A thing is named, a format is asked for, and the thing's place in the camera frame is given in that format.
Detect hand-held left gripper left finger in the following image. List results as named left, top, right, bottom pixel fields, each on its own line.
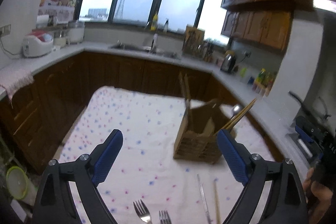
left=33, top=129, right=124, bottom=224

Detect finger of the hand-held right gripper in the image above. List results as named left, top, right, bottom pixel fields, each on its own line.
left=295, top=126, right=313, bottom=143

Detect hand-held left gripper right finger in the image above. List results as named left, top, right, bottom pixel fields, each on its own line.
left=217, top=129, right=309, bottom=224

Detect wooden utensil holder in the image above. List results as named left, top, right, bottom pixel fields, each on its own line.
left=173, top=73, right=237, bottom=165

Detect wooden chopstick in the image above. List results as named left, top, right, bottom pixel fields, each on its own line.
left=218, top=98, right=258, bottom=133
left=214, top=100, right=256, bottom=135
left=216, top=99, right=257, bottom=134
left=213, top=179, right=221, bottom=224

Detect metal knife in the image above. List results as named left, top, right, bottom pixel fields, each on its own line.
left=196, top=174, right=213, bottom=224

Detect metal fork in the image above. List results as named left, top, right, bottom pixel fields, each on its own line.
left=159, top=210, right=172, bottom=224
left=133, top=199, right=153, bottom=224

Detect person's right hand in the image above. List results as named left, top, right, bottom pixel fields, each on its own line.
left=302, top=168, right=336, bottom=224

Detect steel stove top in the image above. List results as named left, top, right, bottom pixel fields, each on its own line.
left=286, top=132, right=313, bottom=161

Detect floral white tablecloth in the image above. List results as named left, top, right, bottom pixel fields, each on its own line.
left=56, top=86, right=276, bottom=224

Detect seasoning jar set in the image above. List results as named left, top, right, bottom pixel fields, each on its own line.
left=252, top=82, right=274, bottom=97

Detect wooden base cabinets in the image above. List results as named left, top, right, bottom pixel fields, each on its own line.
left=0, top=51, right=285, bottom=175

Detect steel electric kettle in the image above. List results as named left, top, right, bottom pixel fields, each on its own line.
left=220, top=52, right=237, bottom=74

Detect green rimmed round container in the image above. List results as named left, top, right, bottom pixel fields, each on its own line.
left=6, top=166, right=28, bottom=200

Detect steel sink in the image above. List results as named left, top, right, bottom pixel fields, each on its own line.
left=109, top=43, right=182, bottom=60

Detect pink counter cloth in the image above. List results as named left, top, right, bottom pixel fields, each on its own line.
left=0, top=68, right=35, bottom=102

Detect white rice cooker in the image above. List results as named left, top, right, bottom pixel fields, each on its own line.
left=67, top=21, right=86, bottom=45

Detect range hood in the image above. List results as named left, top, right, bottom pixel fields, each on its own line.
left=312, top=0, right=336, bottom=12

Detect wooden knife block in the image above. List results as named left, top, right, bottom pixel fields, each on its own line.
left=185, top=25, right=205, bottom=54

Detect white and red appliance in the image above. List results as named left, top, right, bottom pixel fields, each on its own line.
left=22, top=31, right=54, bottom=58

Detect white storage box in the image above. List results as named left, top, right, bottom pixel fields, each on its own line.
left=37, top=15, right=50, bottom=28

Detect lattice radio tower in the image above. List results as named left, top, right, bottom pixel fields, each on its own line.
left=115, top=0, right=132, bottom=21

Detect black handled wok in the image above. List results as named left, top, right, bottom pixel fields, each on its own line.
left=289, top=91, right=331, bottom=119

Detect wooden wall cabinets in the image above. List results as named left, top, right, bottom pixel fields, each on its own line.
left=221, top=0, right=326, bottom=53

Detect black power cable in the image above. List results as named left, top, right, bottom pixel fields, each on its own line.
left=0, top=36, right=25, bottom=57

